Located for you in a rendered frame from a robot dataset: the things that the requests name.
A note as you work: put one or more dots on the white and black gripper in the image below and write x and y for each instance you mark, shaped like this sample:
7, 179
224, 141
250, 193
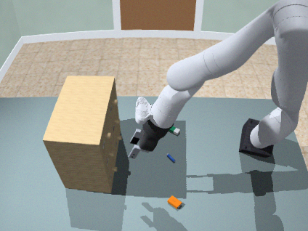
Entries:
155, 126

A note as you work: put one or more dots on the wooden drawer front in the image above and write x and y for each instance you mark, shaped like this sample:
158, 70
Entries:
117, 138
109, 153
113, 101
111, 172
105, 136
114, 121

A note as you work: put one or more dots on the orange rectangular block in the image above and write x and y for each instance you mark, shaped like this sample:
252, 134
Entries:
174, 202

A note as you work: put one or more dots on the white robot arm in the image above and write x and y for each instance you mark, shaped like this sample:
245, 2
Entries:
288, 20

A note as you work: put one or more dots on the light wooden chest of drawers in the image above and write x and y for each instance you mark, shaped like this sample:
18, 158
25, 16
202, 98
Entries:
73, 135

